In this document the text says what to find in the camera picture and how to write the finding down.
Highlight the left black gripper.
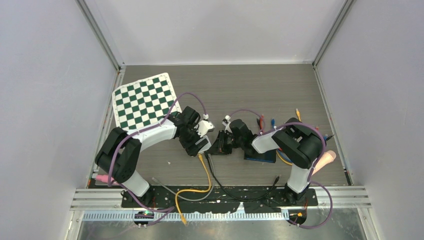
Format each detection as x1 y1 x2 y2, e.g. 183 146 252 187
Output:
179 123 208 156

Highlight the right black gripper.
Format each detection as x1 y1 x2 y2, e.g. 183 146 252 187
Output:
208 130 244 156

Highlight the white router box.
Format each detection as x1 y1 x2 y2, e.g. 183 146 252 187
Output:
195 135 212 154

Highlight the yellow cable to router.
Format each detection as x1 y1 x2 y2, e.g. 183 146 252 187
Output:
174 153 212 226

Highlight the black ethernet cable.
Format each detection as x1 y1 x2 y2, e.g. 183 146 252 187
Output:
256 118 335 143

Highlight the black cable to router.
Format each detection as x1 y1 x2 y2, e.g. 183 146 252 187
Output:
204 151 281 202

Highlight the black network switch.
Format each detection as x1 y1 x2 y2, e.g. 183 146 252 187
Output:
244 149 276 163

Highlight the grey thin cable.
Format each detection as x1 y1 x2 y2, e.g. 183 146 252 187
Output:
151 155 216 202

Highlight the blue ethernet cable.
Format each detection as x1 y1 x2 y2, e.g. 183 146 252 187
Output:
270 118 329 163

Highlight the green white chessboard mat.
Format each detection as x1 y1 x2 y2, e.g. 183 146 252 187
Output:
112 72 177 131

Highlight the yellow ethernet cable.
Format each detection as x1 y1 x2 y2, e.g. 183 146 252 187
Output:
275 108 302 167

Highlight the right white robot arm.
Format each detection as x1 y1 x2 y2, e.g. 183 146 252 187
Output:
208 117 327 205

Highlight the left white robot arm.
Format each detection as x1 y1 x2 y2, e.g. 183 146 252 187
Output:
94 106 215 207

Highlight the pink cylinder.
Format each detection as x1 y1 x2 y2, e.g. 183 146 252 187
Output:
94 174 119 185

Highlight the beige cylinder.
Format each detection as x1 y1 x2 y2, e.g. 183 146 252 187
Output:
312 150 337 175

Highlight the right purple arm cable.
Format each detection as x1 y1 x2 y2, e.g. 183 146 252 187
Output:
228 109 334 230

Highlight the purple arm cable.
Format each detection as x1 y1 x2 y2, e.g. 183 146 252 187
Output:
106 92 210 227
228 109 334 230

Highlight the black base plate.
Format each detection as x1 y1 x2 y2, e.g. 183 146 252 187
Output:
120 185 318 214

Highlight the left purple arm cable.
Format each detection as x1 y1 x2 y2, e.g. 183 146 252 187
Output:
106 92 210 227

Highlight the slotted cable duct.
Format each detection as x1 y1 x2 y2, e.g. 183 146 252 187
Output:
82 210 289 222

